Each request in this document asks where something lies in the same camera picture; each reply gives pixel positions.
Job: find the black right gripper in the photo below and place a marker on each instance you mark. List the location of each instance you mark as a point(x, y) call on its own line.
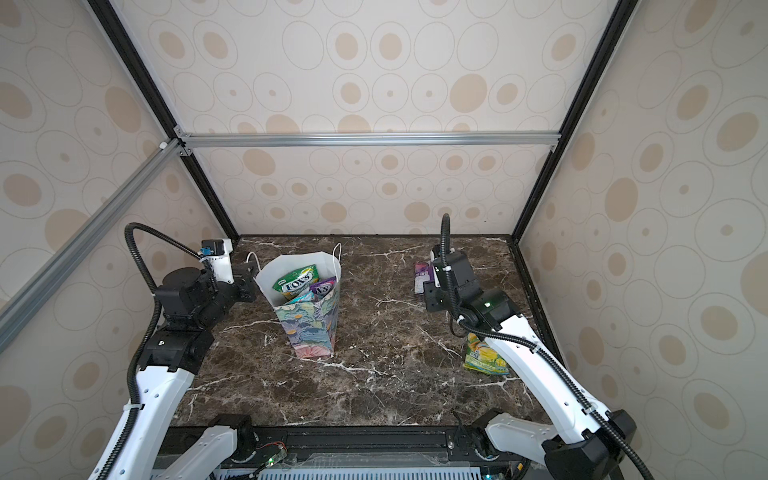
point(430, 288)

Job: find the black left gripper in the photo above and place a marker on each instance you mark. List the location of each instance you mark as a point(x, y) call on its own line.
point(245, 277)

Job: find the purple berries candy bag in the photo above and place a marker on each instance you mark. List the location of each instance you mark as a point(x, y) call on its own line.
point(423, 274)

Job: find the green snack bag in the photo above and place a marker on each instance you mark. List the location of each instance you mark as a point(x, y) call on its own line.
point(296, 281)

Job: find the white paper bag colourful print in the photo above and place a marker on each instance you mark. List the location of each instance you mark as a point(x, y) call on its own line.
point(310, 326)

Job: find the yellow green candy bag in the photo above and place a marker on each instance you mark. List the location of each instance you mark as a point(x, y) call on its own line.
point(481, 358)

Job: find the small purple candy bag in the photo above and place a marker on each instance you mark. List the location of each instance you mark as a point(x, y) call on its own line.
point(322, 288)

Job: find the teal spring candy bag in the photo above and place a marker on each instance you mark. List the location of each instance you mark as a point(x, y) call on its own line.
point(308, 295)

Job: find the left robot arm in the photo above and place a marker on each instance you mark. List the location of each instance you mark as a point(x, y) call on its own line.
point(189, 303)

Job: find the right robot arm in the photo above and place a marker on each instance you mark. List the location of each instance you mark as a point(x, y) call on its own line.
point(528, 372)

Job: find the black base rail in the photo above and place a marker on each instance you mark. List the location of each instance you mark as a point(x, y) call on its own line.
point(373, 452)

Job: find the horizontal aluminium rail back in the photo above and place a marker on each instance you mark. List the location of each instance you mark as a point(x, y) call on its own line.
point(380, 139)

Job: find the aluminium rail left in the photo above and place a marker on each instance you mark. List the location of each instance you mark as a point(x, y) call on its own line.
point(23, 307)

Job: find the black vertical frame post left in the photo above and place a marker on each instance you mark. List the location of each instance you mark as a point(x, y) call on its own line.
point(107, 17)

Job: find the black vertical frame post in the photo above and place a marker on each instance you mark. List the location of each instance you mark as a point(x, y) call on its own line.
point(107, 17)
point(606, 46)

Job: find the black vertical frame post right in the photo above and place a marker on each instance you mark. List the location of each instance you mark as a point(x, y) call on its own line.
point(606, 46)

